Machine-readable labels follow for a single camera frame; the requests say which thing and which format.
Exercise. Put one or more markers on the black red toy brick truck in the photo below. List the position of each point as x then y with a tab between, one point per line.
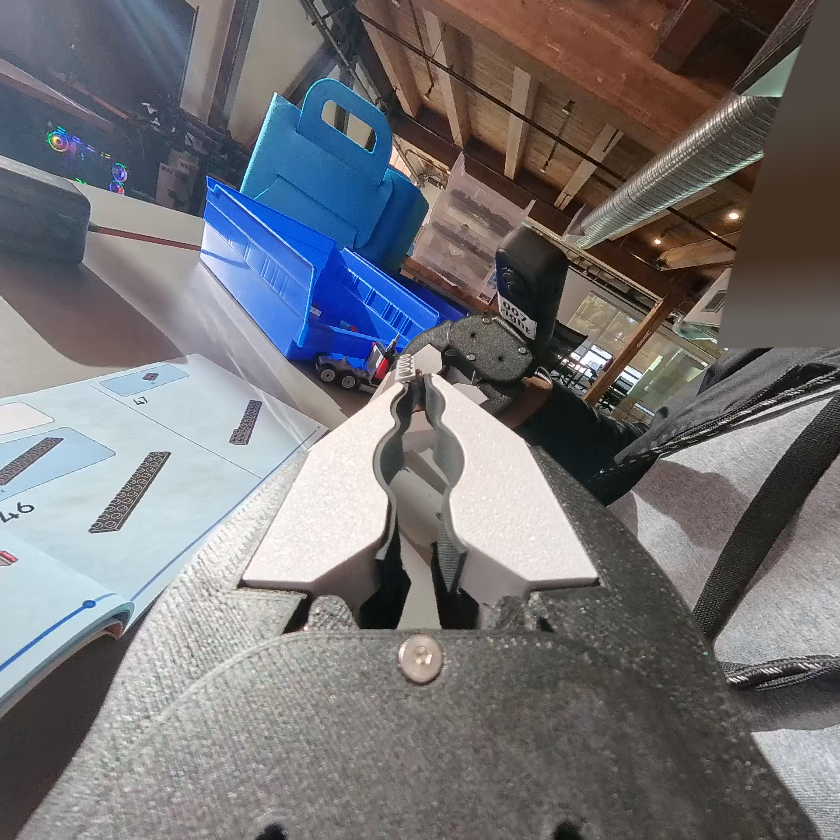
348	367

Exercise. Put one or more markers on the person's right forearm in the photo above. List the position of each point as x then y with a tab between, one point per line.
577	433

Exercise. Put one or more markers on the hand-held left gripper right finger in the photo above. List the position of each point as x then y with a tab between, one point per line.
518	525

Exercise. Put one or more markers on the person's black jacket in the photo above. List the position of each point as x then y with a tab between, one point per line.
722	387

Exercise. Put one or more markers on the grey desk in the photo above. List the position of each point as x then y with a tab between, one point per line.
216	328

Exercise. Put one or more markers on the clear plastic drawer organizer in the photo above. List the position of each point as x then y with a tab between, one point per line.
466	229

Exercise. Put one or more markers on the silver ventilation duct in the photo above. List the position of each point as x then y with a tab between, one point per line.
676	170

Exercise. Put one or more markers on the grey bracket brick plate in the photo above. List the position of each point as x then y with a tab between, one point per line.
407	367

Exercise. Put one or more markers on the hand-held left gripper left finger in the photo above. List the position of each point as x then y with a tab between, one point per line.
315	525

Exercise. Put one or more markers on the dark grey box device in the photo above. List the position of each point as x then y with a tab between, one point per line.
39	216

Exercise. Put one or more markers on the blue felt bag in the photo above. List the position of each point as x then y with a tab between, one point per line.
315	170

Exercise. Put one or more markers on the blue plastic bin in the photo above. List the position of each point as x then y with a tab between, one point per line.
275	275

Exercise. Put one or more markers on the light blue instruction booklet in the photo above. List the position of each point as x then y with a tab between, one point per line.
131	459

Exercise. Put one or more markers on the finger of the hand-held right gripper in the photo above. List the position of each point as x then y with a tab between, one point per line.
489	398
434	362

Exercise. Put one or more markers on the person's right hand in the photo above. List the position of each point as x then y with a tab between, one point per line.
531	400

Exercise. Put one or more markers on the computer with rainbow fans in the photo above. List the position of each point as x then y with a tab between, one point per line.
62	143

